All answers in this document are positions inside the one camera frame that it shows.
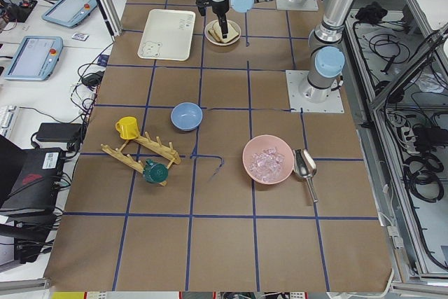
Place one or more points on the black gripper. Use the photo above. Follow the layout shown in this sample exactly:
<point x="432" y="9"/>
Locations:
<point x="220" y="8"/>

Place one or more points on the bread slice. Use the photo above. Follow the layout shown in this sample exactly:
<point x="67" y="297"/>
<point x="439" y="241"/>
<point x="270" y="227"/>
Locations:
<point x="231" y="35"/>
<point x="215" y="35"/>

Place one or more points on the white round plate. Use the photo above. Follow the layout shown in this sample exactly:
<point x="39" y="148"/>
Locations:
<point x="213" y="25"/>

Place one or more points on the bread slice under egg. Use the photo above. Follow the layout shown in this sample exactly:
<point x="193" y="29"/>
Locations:
<point x="215" y="35"/>

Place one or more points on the cream bear tray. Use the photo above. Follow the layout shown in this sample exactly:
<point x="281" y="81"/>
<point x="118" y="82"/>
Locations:
<point x="167" y="35"/>

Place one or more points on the blue bowl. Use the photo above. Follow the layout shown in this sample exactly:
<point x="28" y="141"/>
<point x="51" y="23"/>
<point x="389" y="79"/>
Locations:
<point x="186" y="116"/>

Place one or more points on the yellow mug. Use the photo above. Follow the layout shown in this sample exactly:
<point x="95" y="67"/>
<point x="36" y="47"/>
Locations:
<point x="128" y="128"/>

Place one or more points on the upper teach pendant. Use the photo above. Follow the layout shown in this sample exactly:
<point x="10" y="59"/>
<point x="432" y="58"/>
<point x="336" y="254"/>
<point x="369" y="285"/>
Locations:
<point x="69" y="13"/>

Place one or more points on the teach pendant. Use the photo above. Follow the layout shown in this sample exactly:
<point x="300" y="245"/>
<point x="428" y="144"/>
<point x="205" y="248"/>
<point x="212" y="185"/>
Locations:
<point x="35" y="58"/>
<point x="69" y="13"/>

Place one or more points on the pink bowl with ice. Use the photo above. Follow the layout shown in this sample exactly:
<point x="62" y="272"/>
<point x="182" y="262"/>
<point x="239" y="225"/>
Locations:
<point x="268" y="159"/>

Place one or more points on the dark green mug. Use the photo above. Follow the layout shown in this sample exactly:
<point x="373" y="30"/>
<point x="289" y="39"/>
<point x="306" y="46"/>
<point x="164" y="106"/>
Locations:
<point x="155" y="172"/>

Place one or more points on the metal scoop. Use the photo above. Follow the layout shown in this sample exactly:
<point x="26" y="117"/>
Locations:
<point x="305" y="169"/>

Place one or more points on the lower teach pendant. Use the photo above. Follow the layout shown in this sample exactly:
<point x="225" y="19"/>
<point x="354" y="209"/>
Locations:
<point x="35" y="58"/>

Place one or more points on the black power brick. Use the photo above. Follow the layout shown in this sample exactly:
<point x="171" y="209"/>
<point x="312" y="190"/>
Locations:
<point x="58" y="132"/>

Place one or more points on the black computer box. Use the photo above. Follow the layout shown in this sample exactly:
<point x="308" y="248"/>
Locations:
<point x="29" y="191"/>

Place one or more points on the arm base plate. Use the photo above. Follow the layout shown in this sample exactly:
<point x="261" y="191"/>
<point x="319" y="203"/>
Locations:
<point x="297" y="5"/>
<point x="303" y="97"/>

